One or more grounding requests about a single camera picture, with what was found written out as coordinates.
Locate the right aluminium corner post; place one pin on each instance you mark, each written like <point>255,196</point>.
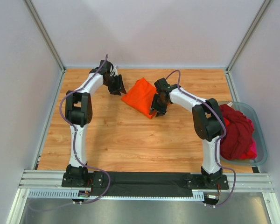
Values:
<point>251,29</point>

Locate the aluminium front rail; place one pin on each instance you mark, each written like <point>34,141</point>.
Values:
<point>241,182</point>

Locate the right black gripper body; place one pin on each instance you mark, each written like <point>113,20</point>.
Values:
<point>159,102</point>

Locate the dark red t shirt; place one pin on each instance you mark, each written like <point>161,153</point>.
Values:
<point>239,129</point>

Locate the magenta t shirt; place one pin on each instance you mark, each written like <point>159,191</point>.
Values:
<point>251,153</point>

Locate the black cloth strip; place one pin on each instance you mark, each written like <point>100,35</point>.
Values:
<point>146,184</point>

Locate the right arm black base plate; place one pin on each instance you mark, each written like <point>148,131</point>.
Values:
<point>207,182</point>

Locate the slotted grey cable duct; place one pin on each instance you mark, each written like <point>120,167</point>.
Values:
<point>79,195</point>

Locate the orange t shirt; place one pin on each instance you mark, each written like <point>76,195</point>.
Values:
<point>140,97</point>

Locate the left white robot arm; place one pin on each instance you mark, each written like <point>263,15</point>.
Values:
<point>76,107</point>

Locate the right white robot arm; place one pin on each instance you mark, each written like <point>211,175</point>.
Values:
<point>208,120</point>

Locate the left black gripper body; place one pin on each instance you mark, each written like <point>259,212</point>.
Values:
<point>115,83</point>

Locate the clear plastic basket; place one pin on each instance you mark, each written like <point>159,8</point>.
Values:
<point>250,113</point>

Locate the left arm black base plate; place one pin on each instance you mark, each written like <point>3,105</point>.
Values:
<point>93,179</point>

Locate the left aluminium corner post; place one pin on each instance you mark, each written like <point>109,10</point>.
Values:
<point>34,14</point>

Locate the aluminium corner post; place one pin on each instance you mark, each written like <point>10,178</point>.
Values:
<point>251,29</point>
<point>34,14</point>

